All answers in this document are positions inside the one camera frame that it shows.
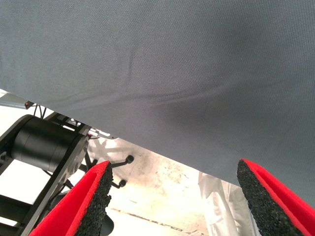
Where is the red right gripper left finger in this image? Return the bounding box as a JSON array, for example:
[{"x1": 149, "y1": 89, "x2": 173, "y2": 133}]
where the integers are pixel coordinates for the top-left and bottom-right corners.
[{"x1": 29, "y1": 160, "x2": 114, "y2": 236}]

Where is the dark grey table cloth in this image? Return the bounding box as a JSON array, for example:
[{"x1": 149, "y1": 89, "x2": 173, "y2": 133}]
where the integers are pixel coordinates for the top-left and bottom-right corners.
[{"x1": 0, "y1": 0, "x2": 315, "y2": 208}]

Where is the black wheeled stand base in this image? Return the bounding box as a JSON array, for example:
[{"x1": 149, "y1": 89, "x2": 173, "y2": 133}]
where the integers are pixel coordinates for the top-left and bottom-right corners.
[{"x1": 83, "y1": 154, "x2": 135, "y2": 190}]

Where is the aluminium profile frame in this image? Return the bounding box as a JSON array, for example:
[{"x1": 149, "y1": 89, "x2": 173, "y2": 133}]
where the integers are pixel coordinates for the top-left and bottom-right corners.
[{"x1": 0, "y1": 94, "x2": 28, "y2": 109}]

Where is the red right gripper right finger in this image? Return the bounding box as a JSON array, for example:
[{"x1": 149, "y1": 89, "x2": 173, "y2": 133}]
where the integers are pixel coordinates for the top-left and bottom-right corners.
[{"x1": 236, "y1": 158, "x2": 315, "y2": 236}]

